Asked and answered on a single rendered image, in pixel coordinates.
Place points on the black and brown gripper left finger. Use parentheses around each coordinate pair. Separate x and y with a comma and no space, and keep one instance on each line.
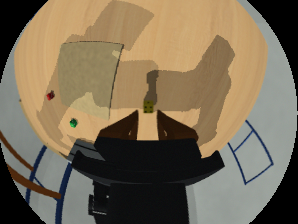
(122,128)

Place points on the red die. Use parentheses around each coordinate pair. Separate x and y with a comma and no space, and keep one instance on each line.
(50,96)

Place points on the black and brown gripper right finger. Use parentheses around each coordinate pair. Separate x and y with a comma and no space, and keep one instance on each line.
(173,128)

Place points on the green die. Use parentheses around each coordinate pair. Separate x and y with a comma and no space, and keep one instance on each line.
(73,123)

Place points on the yellow die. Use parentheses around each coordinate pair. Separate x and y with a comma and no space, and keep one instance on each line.
(148,106)

